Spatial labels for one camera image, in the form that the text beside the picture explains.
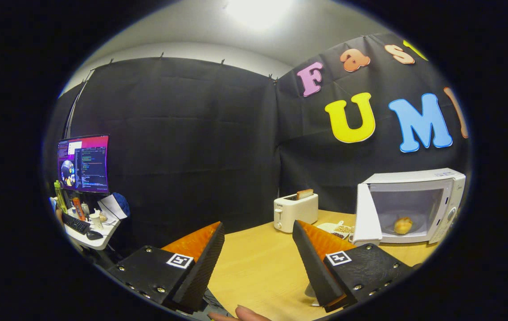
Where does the white divided bean dish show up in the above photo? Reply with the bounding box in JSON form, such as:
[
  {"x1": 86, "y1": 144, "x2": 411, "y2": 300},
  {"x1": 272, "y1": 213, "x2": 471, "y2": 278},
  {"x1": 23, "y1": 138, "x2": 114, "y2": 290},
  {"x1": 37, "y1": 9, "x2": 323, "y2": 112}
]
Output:
[{"x1": 316, "y1": 221, "x2": 355, "y2": 240}]

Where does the black keyboard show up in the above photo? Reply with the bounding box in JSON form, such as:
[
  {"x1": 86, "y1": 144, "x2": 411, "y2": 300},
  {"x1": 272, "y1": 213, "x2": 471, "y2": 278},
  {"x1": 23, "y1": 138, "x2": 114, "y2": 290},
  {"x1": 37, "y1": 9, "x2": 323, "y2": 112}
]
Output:
[{"x1": 61, "y1": 212, "x2": 91, "y2": 235}]

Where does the green bottle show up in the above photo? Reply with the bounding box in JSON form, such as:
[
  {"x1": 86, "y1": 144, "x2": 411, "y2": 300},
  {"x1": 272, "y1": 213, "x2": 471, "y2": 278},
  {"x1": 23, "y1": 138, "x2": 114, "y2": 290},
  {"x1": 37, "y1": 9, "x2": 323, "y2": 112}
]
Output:
[{"x1": 54, "y1": 180, "x2": 68, "y2": 214}]

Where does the white paper sheet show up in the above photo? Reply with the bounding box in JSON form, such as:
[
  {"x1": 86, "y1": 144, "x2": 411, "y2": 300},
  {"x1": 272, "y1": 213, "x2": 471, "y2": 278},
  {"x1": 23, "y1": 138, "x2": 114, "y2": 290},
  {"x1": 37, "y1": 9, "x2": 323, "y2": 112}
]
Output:
[{"x1": 98, "y1": 194, "x2": 127, "y2": 220}]

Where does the computer monitor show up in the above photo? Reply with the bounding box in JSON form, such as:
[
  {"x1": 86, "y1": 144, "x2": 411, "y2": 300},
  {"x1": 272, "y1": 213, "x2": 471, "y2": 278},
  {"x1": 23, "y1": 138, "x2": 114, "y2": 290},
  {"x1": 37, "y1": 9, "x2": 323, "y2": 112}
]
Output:
[{"x1": 57, "y1": 135, "x2": 110, "y2": 194}]

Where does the white toaster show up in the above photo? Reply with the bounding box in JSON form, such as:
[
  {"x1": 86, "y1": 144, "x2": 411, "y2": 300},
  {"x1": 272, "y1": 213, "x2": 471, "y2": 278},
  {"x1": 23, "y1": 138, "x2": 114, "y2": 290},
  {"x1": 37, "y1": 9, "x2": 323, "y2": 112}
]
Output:
[{"x1": 274, "y1": 193, "x2": 319, "y2": 234}]

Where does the white office desk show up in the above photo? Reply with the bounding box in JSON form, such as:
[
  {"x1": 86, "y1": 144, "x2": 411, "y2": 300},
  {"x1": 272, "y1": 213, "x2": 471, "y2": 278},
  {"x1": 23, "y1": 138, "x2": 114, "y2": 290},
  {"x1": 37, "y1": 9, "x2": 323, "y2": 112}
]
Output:
[{"x1": 65, "y1": 210, "x2": 121, "y2": 250}]

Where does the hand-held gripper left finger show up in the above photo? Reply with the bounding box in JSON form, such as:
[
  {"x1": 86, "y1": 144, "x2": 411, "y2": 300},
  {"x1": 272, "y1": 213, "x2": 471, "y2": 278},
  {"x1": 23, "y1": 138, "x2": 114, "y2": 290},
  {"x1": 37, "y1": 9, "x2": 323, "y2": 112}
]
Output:
[{"x1": 107, "y1": 222, "x2": 225, "y2": 313}]

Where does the golden bread bun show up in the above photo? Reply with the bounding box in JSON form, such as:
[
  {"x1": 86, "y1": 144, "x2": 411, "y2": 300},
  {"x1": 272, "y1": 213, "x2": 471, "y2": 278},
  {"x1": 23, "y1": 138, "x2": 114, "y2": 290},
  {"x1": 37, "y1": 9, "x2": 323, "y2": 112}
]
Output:
[{"x1": 393, "y1": 217, "x2": 414, "y2": 235}]

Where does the white microwave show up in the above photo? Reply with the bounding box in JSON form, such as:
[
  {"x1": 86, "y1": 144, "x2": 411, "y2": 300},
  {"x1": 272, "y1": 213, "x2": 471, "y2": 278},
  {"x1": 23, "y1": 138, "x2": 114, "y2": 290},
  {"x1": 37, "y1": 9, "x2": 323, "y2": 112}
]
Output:
[{"x1": 352, "y1": 168, "x2": 466, "y2": 247}]

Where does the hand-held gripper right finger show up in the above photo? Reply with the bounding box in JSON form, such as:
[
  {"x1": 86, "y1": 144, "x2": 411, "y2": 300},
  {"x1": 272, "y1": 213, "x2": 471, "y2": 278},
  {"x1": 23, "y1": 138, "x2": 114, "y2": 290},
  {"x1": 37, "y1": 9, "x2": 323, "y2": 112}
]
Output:
[{"x1": 292, "y1": 220, "x2": 415, "y2": 313}]

